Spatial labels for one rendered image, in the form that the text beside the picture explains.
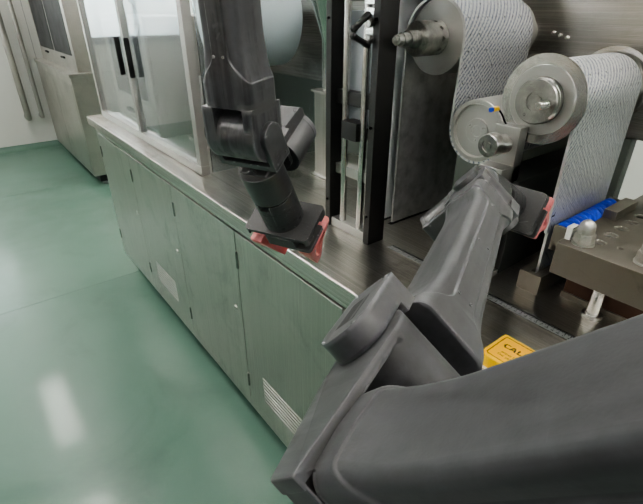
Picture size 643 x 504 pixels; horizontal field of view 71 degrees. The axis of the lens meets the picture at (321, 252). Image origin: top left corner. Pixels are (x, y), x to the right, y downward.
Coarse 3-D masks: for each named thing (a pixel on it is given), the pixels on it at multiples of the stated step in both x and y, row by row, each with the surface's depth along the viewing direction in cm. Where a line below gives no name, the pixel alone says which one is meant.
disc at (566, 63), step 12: (528, 60) 76; (540, 60) 75; (552, 60) 74; (564, 60) 72; (516, 72) 79; (576, 72) 71; (576, 84) 72; (504, 96) 82; (588, 96) 71; (504, 108) 82; (576, 108) 73; (576, 120) 73; (552, 132) 77; (564, 132) 75
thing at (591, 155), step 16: (592, 128) 79; (608, 128) 83; (624, 128) 88; (576, 144) 77; (592, 144) 81; (608, 144) 86; (576, 160) 80; (592, 160) 84; (608, 160) 89; (560, 176) 78; (576, 176) 82; (592, 176) 87; (608, 176) 92; (560, 192) 81; (576, 192) 85; (592, 192) 90; (560, 208) 83; (576, 208) 88
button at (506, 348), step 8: (504, 336) 73; (496, 344) 71; (504, 344) 71; (512, 344) 71; (520, 344) 71; (488, 352) 69; (496, 352) 69; (504, 352) 69; (512, 352) 69; (520, 352) 69; (528, 352) 69; (488, 360) 69; (496, 360) 68; (504, 360) 68
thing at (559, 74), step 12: (528, 72) 77; (540, 72) 75; (552, 72) 74; (564, 72) 72; (516, 84) 79; (564, 84) 73; (564, 96) 73; (576, 96) 72; (564, 108) 74; (516, 120) 81; (552, 120) 76; (564, 120) 75; (528, 132) 80; (540, 132) 78
